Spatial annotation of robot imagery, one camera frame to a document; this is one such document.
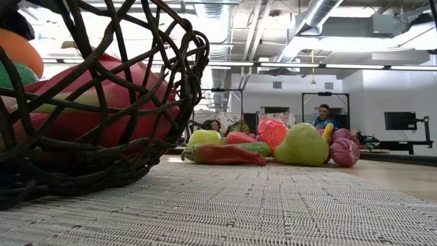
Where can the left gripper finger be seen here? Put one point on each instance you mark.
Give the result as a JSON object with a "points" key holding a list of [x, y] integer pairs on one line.
{"points": [[15, 24]]}

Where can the orange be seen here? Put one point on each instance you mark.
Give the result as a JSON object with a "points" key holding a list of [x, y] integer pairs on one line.
{"points": [[20, 51]]}

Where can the green lime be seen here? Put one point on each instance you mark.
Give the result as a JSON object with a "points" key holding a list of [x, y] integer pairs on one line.
{"points": [[18, 76]]}

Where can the pink dragon fruit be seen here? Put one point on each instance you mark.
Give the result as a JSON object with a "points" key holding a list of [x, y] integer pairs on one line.
{"points": [[116, 95]]}

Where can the yellow-green apple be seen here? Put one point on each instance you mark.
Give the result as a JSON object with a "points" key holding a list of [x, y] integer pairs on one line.
{"points": [[205, 137]]}

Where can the small red grape bunch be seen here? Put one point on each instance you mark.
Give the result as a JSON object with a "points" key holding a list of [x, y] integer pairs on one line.
{"points": [[239, 127]]}

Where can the red chili pepper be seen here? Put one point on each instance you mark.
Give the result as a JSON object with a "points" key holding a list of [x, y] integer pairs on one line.
{"points": [[225, 155]]}

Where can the red bell pepper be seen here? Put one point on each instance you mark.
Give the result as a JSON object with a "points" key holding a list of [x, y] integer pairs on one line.
{"points": [[239, 137]]}

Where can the green cucumber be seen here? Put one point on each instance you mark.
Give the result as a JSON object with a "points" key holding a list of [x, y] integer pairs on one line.
{"points": [[256, 148]]}

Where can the red-orange mango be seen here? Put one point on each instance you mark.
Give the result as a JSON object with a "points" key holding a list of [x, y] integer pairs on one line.
{"points": [[272, 135]]}

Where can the green pear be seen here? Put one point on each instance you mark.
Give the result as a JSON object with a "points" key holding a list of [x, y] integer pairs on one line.
{"points": [[300, 147]]}

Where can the yellow banana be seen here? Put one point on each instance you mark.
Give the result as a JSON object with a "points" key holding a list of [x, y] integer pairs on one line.
{"points": [[328, 132]]}

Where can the large purple grape bunch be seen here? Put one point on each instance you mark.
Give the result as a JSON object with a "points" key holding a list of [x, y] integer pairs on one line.
{"points": [[345, 152]]}

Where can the person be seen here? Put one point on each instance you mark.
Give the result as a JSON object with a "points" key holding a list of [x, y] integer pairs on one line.
{"points": [[323, 116], [214, 125]]}

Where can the grey woven placemat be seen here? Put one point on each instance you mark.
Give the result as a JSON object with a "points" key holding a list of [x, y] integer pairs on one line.
{"points": [[239, 212]]}

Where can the yellow hanging pendant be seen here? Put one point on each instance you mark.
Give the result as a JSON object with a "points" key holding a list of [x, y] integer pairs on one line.
{"points": [[313, 81]]}

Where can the black monitor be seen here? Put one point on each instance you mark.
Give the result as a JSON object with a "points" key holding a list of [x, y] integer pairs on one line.
{"points": [[399, 120]]}

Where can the black monitor stand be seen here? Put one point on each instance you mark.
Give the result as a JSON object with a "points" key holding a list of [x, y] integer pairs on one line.
{"points": [[396, 145]]}

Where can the black rig frame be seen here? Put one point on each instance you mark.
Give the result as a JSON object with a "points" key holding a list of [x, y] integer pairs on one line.
{"points": [[324, 93], [222, 89]]}

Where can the silver ventilation duct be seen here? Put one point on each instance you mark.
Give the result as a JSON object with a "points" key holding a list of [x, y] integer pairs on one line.
{"points": [[317, 13]]}

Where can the black metal table frame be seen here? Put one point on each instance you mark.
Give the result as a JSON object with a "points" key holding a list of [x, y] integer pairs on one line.
{"points": [[392, 159]]}

